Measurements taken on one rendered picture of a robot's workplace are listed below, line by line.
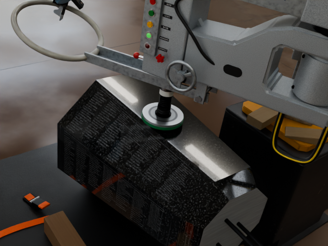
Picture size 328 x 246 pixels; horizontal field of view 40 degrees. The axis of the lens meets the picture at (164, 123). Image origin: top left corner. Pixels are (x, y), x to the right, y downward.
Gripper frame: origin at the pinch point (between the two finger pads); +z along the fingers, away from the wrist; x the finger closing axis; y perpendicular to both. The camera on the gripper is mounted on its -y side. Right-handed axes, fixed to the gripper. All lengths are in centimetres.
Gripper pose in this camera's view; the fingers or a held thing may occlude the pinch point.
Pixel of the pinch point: (62, 16)
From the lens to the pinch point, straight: 269.4
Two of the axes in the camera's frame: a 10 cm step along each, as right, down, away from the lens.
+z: -3.9, 6.6, 6.4
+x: -0.1, 6.9, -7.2
